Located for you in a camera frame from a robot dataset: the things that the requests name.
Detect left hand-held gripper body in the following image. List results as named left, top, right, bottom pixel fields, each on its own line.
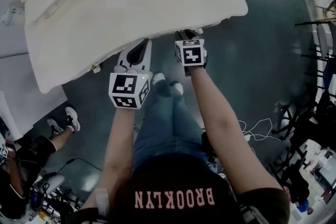
left=109, top=64, right=153, bottom=110

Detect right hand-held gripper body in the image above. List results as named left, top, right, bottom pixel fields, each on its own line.
left=174, top=38, right=208, bottom=77

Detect person's left forearm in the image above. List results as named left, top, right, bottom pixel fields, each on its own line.
left=104, top=106, right=142, bottom=168

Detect person's right forearm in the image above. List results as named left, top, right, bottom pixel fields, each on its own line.
left=190, top=67, right=238, bottom=137

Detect white ornate dressing table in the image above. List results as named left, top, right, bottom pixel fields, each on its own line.
left=0, top=0, right=249, bottom=94

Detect person's left white shoe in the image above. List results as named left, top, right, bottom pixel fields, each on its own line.
left=152, top=72, right=166, bottom=85

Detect person's right white shoe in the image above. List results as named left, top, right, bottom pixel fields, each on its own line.
left=170, top=82, right=184, bottom=94

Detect person's blue jeans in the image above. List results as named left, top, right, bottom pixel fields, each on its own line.
left=133, top=80, right=211, bottom=174

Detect black waist device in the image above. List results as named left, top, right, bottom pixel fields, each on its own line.
left=201, top=132, right=218, bottom=174

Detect dark shirt pink lettering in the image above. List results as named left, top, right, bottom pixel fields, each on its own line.
left=65, top=153, right=291, bottom=224

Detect white cabinet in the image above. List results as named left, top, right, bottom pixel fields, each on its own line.
left=0, top=52, right=66, bottom=140

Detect small white device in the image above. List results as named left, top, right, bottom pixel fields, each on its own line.
left=1, top=6, right=20, bottom=27

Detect grey stool seat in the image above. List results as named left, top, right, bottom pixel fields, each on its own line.
left=34, top=174, right=66, bottom=195

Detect grey chair black legs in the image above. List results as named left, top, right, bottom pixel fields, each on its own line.
left=295, top=0, right=336, bottom=56

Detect black office chair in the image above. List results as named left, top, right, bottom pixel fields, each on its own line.
left=270, top=91, right=336, bottom=192

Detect blue chair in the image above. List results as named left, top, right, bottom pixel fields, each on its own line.
left=322, top=59, right=336, bottom=92

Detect black cable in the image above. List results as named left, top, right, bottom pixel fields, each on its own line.
left=57, top=157, right=103, bottom=174

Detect white cable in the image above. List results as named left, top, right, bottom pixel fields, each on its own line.
left=237, top=118, right=289, bottom=142

